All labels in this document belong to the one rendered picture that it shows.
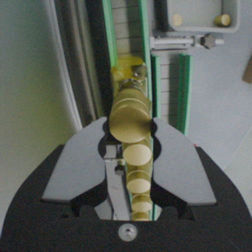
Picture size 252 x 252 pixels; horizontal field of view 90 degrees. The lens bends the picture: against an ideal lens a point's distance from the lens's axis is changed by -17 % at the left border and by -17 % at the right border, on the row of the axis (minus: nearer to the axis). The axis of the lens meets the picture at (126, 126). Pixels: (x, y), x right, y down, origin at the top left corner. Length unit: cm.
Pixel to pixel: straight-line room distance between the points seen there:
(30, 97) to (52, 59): 9
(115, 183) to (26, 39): 59
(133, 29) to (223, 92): 43
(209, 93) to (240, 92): 15
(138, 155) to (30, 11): 24
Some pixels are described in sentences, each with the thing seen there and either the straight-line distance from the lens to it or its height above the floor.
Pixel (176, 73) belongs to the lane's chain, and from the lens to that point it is 44.
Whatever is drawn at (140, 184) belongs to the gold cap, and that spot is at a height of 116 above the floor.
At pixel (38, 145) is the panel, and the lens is 22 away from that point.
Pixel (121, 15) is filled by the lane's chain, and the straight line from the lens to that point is 42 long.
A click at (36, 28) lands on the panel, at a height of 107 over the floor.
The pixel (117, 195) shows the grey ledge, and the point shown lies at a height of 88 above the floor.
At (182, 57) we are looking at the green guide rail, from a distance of 41.
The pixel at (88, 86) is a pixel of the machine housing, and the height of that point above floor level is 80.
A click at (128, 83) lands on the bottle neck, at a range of 18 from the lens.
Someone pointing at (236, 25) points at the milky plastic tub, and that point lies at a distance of 56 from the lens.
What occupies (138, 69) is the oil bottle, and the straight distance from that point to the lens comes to 21.
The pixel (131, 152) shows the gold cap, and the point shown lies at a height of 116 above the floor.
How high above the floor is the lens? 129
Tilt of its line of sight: 60 degrees down
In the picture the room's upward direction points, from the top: 177 degrees counter-clockwise
